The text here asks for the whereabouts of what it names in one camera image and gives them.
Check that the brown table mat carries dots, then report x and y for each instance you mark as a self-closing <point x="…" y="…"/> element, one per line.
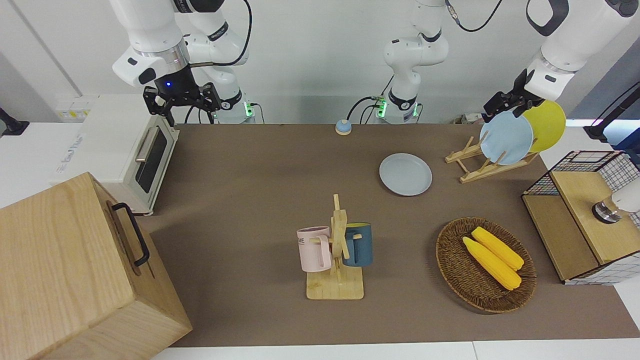
<point x="250" y="200"/>

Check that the pink mug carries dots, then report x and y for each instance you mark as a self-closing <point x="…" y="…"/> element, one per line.
<point x="312" y="250"/>

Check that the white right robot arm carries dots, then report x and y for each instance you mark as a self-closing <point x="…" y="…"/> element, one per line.
<point x="150" y="30"/>

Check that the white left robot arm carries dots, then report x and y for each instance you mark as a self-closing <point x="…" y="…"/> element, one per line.
<point x="415" y="50"/>

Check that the gray plate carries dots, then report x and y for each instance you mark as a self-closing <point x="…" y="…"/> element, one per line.
<point x="405" y="174"/>

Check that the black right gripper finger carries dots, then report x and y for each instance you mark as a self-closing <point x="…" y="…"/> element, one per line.
<point x="210" y="97"/>
<point x="155" y="102"/>

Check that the white wall socket panel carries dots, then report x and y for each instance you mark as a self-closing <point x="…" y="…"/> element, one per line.
<point x="75" y="107"/>

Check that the blue desk bell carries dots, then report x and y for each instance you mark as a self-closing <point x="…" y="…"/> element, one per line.
<point x="343" y="127"/>

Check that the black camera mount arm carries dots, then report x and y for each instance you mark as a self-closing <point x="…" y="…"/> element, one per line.
<point x="607" y="122"/>

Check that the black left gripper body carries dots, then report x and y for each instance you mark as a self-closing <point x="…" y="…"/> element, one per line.
<point x="522" y="87"/>

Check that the wooden plate rack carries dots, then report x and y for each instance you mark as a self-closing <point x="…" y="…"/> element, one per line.
<point x="480" y="172"/>

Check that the light blue plate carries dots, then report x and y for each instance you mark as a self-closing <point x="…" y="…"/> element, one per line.
<point x="506" y="137"/>

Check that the white bottle with silver base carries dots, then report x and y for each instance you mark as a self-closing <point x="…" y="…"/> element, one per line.
<point x="617" y="205"/>

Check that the black camera stand base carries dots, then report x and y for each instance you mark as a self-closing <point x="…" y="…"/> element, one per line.
<point x="7" y="125"/>

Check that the brown wicker basket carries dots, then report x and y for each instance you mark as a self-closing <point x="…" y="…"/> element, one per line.
<point x="465" y="280"/>

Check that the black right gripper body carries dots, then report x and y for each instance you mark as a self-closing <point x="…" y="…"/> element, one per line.
<point x="175" y="82"/>

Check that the white toaster oven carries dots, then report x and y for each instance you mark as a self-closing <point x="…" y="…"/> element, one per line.
<point x="115" y="145"/>

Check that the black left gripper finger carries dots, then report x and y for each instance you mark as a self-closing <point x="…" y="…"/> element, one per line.
<point x="495" y="105"/>
<point x="520" y="106"/>

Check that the dark blue mug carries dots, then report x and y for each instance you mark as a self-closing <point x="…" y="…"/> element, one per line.
<point x="361" y="247"/>

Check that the yellow plate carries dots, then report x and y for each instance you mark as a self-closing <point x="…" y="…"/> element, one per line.
<point x="547" y="125"/>

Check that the yellow corn cob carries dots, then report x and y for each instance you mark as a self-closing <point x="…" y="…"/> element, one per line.
<point x="500" y="247"/>
<point x="492" y="265"/>

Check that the dark blue crate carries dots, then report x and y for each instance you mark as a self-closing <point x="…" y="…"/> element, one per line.
<point x="630" y="146"/>

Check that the wooden mug tree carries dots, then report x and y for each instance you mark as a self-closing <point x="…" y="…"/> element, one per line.
<point x="335" y="287"/>

